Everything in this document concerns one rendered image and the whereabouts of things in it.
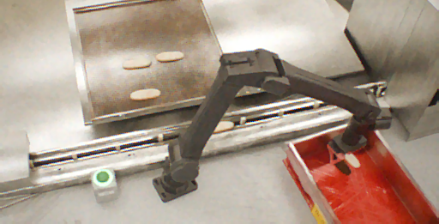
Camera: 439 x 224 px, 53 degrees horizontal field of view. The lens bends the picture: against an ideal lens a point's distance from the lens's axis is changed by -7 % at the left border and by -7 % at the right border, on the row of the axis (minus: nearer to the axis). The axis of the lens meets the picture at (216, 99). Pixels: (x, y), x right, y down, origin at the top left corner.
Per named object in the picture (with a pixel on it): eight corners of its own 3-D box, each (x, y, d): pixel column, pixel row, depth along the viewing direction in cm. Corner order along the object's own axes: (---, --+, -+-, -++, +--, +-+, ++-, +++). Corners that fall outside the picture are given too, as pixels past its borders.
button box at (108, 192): (96, 210, 136) (91, 190, 128) (92, 188, 141) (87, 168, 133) (123, 204, 139) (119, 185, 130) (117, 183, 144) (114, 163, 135)
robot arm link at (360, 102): (245, 59, 114) (255, 91, 107) (258, 43, 111) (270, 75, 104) (361, 99, 136) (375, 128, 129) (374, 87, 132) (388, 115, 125)
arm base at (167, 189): (163, 203, 136) (199, 188, 141) (163, 190, 130) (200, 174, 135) (151, 181, 141) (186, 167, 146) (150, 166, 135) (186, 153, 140)
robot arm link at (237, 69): (223, 37, 108) (232, 67, 101) (273, 48, 113) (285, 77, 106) (163, 153, 136) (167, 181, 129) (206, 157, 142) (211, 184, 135)
